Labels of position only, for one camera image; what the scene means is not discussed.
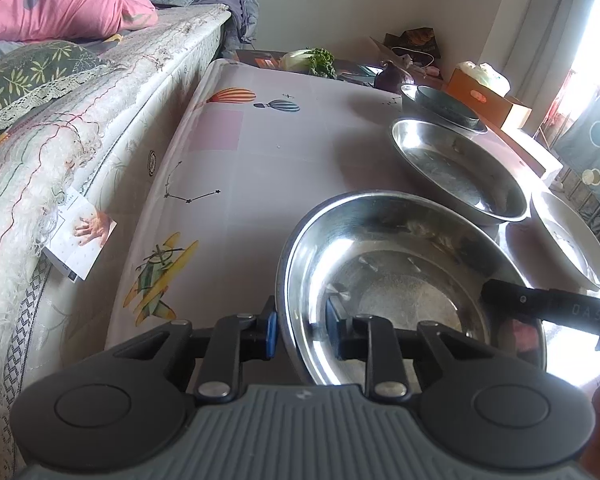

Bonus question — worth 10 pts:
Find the dark printed flat carton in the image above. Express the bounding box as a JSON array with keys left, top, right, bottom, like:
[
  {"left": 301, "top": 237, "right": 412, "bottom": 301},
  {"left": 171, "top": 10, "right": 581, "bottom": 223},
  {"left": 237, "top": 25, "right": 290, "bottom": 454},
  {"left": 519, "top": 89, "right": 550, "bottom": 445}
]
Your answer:
[{"left": 234, "top": 48, "right": 406, "bottom": 92}]

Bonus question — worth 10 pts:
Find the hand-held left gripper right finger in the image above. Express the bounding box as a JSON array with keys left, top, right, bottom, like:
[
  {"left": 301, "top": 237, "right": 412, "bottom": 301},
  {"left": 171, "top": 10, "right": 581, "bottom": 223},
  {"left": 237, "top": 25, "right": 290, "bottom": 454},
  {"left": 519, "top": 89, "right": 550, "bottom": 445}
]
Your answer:
[{"left": 326, "top": 296, "right": 489, "bottom": 404}]

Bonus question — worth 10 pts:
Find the white plastic bag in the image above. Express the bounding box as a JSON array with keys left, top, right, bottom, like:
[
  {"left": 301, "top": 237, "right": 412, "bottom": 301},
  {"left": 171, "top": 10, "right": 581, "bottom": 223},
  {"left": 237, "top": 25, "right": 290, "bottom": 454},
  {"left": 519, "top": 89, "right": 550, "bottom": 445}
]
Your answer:
[{"left": 454, "top": 59, "right": 511, "bottom": 94}]

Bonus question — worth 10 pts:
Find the teal ceramic bowl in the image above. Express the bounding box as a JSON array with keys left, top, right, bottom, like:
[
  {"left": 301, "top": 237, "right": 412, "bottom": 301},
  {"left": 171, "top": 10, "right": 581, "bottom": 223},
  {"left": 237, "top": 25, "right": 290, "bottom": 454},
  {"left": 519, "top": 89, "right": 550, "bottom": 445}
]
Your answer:
[{"left": 414, "top": 85, "right": 481, "bottom": 129}]

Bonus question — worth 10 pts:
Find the wide stainless steel basin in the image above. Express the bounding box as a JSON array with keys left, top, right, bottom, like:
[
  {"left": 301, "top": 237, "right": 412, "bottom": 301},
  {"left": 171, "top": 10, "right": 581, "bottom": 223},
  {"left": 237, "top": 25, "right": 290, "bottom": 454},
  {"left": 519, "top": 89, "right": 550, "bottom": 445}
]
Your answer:
[{"left": 390, "top": 118, "right": 530, "bottom": 227}]

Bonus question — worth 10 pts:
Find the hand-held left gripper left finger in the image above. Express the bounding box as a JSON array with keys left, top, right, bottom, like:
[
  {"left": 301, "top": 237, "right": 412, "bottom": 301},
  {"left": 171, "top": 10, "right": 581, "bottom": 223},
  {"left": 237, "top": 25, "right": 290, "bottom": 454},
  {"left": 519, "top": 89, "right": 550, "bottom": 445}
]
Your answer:
[{"left": 112, "top": 296, "right": 281, "bottom": 406}]

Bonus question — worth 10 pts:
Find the orange-brown cardboard box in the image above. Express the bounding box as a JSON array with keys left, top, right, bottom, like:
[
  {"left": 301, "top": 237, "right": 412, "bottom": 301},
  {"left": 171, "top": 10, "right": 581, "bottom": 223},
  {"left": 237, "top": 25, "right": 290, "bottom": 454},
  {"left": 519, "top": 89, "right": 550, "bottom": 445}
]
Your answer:
[{"left": 447, "top": 67, "right": 532, "bottom": 129}]

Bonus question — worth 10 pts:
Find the blue-grey clothes pile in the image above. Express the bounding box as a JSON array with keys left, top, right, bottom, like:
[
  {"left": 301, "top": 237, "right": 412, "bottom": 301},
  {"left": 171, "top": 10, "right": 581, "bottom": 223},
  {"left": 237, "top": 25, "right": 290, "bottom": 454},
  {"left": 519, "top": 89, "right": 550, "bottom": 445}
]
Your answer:
[{"left": 147, "top": 0, "right": 260, "bottom": 59}]

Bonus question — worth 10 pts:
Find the green leaf-print pillow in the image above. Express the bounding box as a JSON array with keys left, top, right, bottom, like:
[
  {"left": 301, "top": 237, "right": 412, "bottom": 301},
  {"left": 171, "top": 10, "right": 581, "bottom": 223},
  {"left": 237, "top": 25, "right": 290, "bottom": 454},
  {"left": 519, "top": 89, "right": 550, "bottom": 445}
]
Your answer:
[{"left": 0, "top": 41, "right": 116, "bottom": 144}]

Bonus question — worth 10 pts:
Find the white quilted mattress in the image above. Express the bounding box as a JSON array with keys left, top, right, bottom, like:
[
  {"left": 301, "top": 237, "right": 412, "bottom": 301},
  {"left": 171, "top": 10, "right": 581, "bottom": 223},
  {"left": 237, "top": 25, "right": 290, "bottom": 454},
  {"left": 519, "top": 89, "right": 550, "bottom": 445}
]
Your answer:
[{"left": 0, "top": 2, "right": 231, "bottom": 480}]

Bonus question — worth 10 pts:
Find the blue patterned hanging cloth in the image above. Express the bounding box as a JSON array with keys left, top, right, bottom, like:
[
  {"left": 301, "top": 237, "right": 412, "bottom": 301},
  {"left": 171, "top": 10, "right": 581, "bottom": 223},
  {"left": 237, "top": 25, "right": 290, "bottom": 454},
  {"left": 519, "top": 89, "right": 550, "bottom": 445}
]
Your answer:
[{"left": 555, "top": 87, "right": 600, "bottom": 261}]

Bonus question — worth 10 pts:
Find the open cardboard box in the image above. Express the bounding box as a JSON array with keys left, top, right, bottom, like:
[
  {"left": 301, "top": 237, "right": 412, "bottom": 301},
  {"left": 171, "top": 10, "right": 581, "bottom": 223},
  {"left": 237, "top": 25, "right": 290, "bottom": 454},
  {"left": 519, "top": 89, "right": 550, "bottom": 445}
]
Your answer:
[{"left": 369, "top": 35, "right": 446, "bottom": 81}]

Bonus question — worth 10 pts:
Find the napa cabbage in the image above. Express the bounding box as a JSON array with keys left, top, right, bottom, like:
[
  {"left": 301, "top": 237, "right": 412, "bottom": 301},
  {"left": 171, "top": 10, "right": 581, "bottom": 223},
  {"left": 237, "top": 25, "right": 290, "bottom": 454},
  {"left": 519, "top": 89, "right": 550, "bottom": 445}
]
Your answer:
[{"left": 279, "top": 48, "right": 337, "bottom": 80}]

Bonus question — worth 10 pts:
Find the white printed ceramic plate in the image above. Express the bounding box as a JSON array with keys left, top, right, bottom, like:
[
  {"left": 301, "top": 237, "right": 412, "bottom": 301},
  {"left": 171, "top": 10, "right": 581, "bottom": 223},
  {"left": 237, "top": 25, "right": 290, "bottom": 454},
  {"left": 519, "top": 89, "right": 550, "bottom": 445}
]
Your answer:
[{"left": 529, "top": 190, "right": 600, "bottom": 291}]

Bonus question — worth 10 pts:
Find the mattress label card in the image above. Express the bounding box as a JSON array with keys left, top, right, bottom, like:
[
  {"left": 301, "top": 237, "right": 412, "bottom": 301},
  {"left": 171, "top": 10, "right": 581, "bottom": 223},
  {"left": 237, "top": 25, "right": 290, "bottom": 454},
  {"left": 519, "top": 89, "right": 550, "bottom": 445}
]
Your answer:
[{"left": 43, "top": 192, "right": 119, "bottom": 281}]

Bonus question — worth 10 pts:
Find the dark brown bag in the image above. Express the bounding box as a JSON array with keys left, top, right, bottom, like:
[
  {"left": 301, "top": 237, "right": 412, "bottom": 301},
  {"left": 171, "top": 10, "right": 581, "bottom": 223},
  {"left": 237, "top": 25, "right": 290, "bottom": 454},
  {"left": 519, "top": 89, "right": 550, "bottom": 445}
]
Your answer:
[{"left": 383, "top": 27, "right": 440, "bottom": 59}]

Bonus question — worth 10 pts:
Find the deep stainless steel bowl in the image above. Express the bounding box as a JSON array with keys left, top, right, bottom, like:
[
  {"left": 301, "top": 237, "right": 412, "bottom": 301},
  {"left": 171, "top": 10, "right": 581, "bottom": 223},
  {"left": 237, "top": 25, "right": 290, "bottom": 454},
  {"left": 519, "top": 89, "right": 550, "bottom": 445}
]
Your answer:
[{"left": 274, "top": 189, "right": 549, "bottom": 386}]

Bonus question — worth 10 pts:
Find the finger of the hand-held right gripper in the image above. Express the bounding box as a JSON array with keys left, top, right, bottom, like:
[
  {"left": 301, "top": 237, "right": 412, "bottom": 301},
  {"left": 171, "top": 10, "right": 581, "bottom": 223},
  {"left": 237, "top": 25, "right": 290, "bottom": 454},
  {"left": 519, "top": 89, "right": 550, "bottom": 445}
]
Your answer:
[{"left": 481, "top": 279, "right": 547, "bottom": 319}]

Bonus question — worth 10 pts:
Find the purple cabbage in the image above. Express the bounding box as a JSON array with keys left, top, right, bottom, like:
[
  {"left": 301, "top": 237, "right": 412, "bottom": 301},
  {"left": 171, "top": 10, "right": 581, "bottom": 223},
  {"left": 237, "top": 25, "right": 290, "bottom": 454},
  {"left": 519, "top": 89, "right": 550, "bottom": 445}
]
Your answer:
[{"left": 373, "top": 59, "right": 415, "bottom": 94}]

